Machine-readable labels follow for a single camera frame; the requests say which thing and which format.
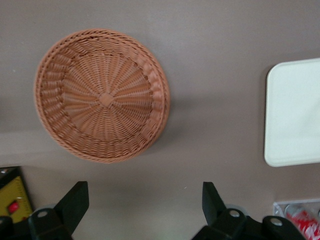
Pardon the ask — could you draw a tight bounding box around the red rocker switch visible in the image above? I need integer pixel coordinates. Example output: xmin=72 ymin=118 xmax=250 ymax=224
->
xmin=6 ymin=201 xmax=21 ymax=215

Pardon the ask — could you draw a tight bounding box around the clear acrylic bottle rack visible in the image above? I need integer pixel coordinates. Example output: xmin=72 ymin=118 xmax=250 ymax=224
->
xmin=273 ymin=198 xmax=320 ymax=240

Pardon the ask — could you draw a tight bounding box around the round brown wicker basket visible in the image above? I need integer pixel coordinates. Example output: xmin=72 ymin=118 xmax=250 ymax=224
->
xmin=33 ymin=27 xmax=172 ymax=165

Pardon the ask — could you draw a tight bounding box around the cream rectangular tray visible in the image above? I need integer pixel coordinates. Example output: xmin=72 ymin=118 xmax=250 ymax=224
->
xmin=263 ymin=57 xmax=320 ymax=168

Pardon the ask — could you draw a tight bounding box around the black food warmer cabinet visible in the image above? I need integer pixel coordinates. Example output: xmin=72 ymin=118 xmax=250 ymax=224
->
xmin=0 ymin=166 xmax=35 ymax=225

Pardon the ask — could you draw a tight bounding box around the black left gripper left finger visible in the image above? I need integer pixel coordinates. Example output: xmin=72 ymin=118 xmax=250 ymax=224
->
xmin=28 ymin=181 xmax=90 ymax=240

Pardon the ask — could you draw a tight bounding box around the red cola bottle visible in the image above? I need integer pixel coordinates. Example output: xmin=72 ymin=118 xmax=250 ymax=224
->
xmin=285 ymin=209 xmax=320 ymax=240

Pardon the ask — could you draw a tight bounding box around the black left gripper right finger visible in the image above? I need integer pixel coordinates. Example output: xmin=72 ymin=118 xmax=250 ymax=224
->
xmin=192 ymin=181 xmax=251 ymax=240

